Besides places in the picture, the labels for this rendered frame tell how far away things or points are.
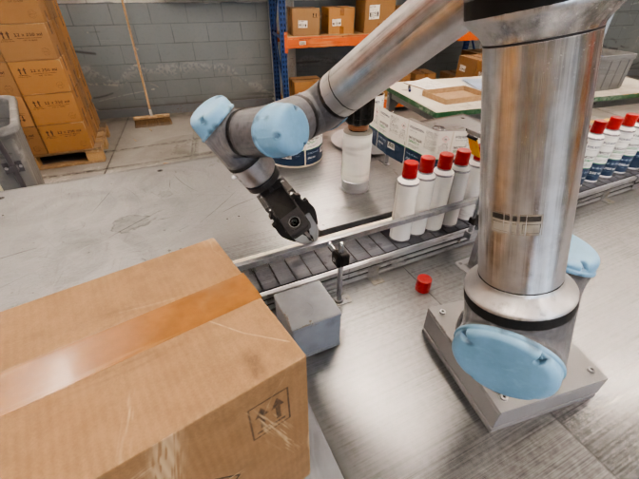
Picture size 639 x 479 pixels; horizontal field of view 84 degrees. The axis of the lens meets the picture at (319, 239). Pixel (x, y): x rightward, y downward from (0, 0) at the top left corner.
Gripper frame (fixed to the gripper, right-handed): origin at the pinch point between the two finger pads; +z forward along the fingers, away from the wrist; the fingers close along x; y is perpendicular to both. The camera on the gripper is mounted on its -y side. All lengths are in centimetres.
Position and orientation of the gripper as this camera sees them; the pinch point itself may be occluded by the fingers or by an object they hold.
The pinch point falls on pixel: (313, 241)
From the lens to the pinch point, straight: 79.4
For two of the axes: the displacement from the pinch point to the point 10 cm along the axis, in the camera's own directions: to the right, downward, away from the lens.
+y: -4.3, -5.3, 7.3
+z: 4.5, 5.8, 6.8
